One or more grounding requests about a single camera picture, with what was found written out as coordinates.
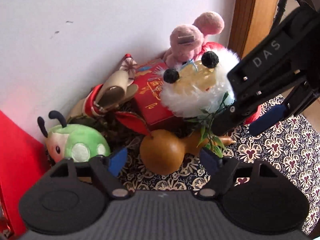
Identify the brown gourd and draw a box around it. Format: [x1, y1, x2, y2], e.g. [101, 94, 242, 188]
[139, 128, 237, 176]

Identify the floral patterned table cloth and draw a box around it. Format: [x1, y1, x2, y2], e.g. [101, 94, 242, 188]
[117, 94, 320, 235]

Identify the small red gift box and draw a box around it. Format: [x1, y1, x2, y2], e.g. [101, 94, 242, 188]
[134, 59, 175, 131]

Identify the green caterpillar plush toy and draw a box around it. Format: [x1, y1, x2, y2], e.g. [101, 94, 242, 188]
[37, 111, 111, 163]

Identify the white fluffy panda fan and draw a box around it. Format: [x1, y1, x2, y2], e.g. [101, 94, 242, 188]
[156, 48, 240, 157]

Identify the large red cardboard box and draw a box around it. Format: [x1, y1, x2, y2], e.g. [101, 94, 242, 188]
[1, 113, 49, 237]

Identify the wooden door frame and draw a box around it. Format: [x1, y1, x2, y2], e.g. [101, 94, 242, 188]
[228, 0, 278, 58]

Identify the pink plush mouse toy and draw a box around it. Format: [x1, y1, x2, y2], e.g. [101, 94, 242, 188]
[163, 11, 225, 67]

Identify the beige scroll ornament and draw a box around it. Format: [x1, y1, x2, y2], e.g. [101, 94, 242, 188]
[67, 54, 139, 122]

